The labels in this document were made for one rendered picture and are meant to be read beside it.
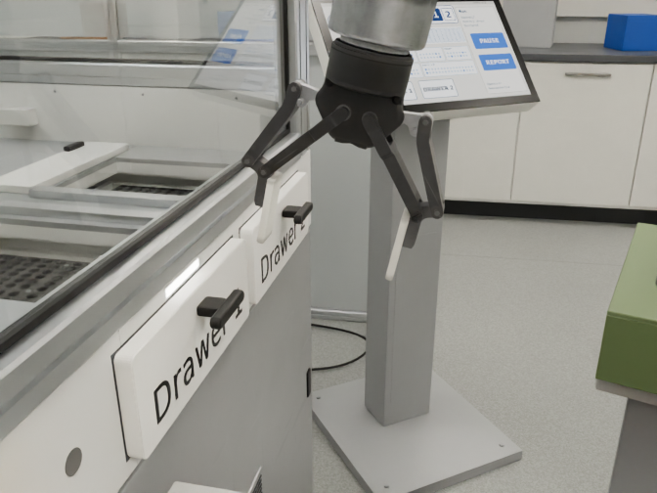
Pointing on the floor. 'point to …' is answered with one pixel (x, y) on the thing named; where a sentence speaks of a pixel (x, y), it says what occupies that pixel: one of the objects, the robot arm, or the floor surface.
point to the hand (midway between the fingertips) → (328, 246)
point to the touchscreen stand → (406, 360)
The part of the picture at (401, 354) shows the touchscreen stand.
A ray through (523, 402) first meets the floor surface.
